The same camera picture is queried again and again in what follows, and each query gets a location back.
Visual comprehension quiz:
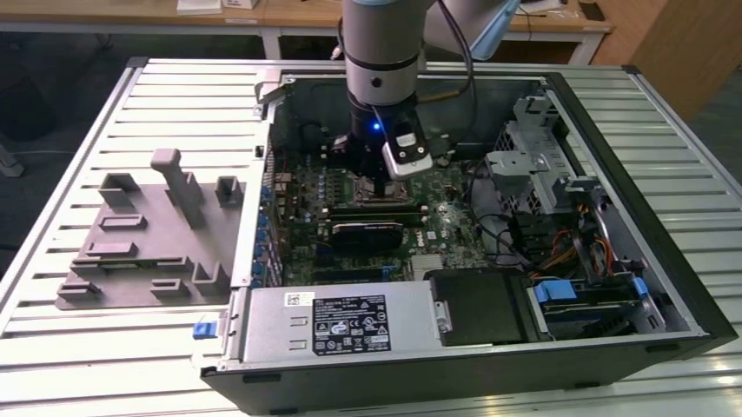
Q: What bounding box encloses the wooden cabinet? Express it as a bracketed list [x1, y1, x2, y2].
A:
[590, 0, 742, 121]

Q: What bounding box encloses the grey plastic bracket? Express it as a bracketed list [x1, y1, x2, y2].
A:
[552, 175, 610, 205]

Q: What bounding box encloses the black expansion slot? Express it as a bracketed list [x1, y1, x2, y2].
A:
[313, 268, 384, 282]

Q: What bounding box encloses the thick black cable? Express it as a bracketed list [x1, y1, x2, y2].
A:
[467, 159, 532, 268]

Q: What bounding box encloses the black phone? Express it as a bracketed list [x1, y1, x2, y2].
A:
[578, 1, 608, 22]

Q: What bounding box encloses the silver metal drive cage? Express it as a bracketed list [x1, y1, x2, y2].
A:
[483, 96, 584, 218]

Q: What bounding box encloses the grey parts rack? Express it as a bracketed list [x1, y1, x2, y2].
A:
[54, 147, 252, 312]

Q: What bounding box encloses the white paper box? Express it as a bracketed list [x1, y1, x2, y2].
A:
[175, 0, 223, 17]

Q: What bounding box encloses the graphics card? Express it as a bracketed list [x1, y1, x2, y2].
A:
[328, 219, 407, 256]

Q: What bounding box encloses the white chair leg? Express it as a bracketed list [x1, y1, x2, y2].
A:
[0, 142, 26, 178]

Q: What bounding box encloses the black PC case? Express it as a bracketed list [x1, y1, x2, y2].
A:
[199, 64, 742, 417]

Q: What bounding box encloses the black disk bay box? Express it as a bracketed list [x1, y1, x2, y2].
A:
[424, 267, 538, 348]

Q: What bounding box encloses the wooden desk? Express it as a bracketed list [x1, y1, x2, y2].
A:
[0, 0, 615, 66]

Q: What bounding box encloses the yellow wire bundle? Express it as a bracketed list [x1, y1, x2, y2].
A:
[535, 247, 584, 275]

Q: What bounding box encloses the metal socket cover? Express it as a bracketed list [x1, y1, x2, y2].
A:
[351, 173, 413, 204]

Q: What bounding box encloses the black camera cable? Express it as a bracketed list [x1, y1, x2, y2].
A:
[416, 0, 477, 166]

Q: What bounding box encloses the silver chipset heatsink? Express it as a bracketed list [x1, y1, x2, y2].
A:
[408, 254, 445, 280]

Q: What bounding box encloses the black cable connector block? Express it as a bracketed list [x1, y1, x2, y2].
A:
[508, 213, 552, 262]

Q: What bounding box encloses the green motherboard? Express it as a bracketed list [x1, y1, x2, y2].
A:
[260, 145, 500, 287]

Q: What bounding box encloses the silver power supply unit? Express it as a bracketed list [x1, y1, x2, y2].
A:
[223, 281, 455, 365]

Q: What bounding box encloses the hard disk in blue carrier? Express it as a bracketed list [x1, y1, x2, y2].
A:
[530, 280, 639, 342]

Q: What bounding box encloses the orange wire bundle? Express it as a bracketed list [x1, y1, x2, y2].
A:
[596, 225, 616, 277]

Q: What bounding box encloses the CPU socket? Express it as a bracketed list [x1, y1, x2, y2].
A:
[345, 168, 417, 206]

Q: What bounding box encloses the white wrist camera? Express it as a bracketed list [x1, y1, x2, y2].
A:
[380, 122, 435, 181]

